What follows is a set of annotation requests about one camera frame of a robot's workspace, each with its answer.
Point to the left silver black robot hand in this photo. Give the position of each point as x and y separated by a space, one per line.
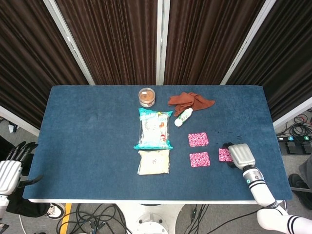
9 173

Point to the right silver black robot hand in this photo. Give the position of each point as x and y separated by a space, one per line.
242 156

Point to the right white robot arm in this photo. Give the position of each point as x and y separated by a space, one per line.
262 190

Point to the black trouser leg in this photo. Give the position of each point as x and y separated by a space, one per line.
26 207

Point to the white paper scrap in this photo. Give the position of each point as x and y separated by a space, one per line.
12 128

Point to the black foot pedal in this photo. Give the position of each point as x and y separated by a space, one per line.
292 148
307 147

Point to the white sneaker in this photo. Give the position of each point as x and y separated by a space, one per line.
56 210

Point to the black shoe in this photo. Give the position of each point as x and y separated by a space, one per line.
298 181

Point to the white bottle with green label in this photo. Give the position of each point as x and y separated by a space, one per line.
183 117

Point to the yellow floor tape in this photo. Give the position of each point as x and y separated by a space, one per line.
65 219

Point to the brown cloth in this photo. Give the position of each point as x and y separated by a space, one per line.
187 100

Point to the blue velvet table mat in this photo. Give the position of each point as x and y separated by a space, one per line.
85 146

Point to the clear bag of white food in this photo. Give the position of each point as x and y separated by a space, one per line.
153 162

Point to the teal snack bag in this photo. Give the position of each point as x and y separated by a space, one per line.
153 131

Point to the brown pleated curtain panel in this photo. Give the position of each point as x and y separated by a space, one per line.
285 61
114 41
29 61
209 41

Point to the white table base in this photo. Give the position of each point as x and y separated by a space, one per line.
151 219

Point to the clear jar of brown snacks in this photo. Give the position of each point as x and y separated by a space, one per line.
147 97

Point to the white frame rail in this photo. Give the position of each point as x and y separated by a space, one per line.
19 120
292 112

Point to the white frame post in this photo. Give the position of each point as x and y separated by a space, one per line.
248 42
162 41
69 42

